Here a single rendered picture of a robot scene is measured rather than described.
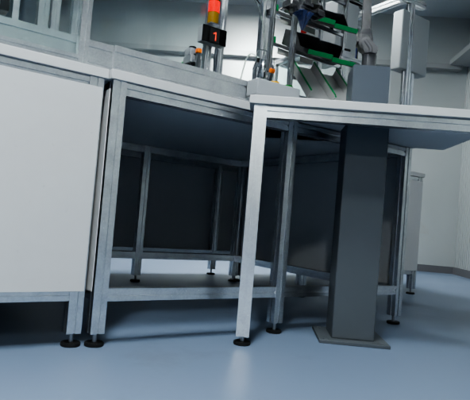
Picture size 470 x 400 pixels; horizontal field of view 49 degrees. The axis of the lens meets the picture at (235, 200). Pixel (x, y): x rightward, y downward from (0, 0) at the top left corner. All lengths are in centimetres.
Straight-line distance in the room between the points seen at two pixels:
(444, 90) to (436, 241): 177
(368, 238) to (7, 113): 130
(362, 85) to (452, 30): 480
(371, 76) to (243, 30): 448
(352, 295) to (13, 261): 119
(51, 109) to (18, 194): 26
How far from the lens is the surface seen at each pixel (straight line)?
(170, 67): 186
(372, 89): 208
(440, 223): 639
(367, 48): 215
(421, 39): 410
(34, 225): 159
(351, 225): 199
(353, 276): 200
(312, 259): 297
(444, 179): 643
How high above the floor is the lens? 43
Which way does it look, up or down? 2 degrees up
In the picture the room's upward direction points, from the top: 5 degrees clockwise
